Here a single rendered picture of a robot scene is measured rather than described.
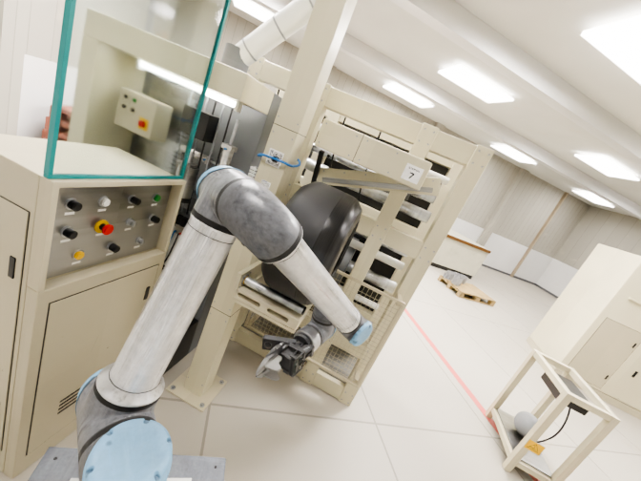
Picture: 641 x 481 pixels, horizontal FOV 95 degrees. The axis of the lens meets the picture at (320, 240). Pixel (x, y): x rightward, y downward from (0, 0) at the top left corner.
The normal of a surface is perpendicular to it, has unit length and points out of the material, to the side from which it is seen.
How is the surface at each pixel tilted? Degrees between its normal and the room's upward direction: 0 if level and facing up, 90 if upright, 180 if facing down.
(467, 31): 90
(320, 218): 51
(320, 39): 90
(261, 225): 78
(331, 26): 90
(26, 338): 90
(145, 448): 3
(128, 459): 3
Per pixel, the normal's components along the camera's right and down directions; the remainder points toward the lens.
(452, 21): 0.19, 0.37
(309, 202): 0.11, -0.50
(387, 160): -0.24, 0.20
